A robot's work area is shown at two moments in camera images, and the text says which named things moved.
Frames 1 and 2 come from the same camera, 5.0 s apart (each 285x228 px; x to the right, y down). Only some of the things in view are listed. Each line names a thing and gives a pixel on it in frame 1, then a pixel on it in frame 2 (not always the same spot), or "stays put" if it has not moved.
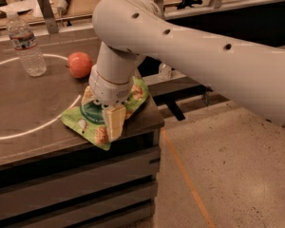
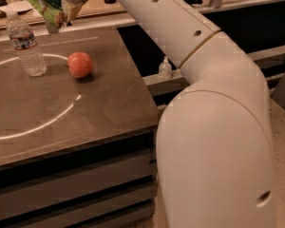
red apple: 80,65 stays put
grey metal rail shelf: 178,84 stays put
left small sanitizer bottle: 164,71 stays put
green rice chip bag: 88,121 -> 47,4
